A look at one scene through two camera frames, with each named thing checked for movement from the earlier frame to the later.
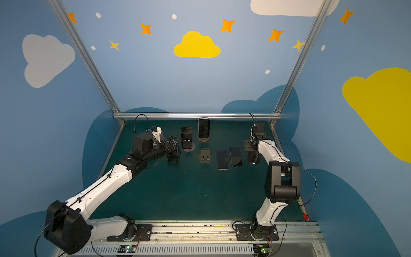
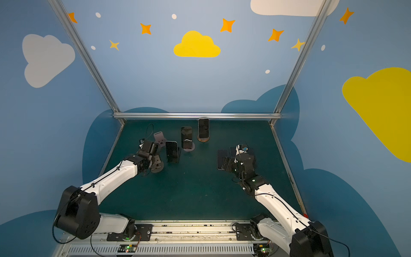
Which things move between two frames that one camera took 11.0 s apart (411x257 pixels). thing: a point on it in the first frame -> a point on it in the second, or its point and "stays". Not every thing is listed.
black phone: [187, 138] stays
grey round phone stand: [205, 156] -> [157, 165]
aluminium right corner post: [276, 115] stays
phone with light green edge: [173, 156] stays
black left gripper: [173, 148] -> [152, 148]
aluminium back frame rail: [196, 115] stays
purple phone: [222, 159] stays
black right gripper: [250, 146] -> [233, 160]
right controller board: [261, 249] stays
